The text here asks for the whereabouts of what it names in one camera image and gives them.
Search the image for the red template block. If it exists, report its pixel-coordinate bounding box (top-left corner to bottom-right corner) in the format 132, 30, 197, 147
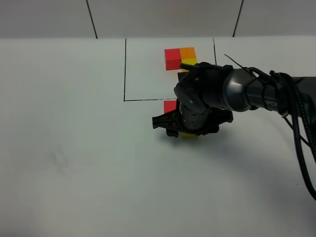
164, 48, 182, 71

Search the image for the yellow template block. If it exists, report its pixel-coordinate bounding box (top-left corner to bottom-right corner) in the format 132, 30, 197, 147
182, 58, 197, 65

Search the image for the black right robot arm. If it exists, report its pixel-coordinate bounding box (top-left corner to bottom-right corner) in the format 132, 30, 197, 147
152, 62, 316, 137

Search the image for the black cable tie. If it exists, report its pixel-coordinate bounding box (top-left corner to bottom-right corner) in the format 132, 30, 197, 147
224, 54, 250, 73

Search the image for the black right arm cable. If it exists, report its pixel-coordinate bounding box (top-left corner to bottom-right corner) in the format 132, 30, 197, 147
269, 70, 316, 201

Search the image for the orange template block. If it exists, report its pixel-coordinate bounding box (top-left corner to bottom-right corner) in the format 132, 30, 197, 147
179, 47, 196, 59

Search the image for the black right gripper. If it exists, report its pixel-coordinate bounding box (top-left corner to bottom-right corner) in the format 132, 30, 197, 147
152, 110, 233, 136

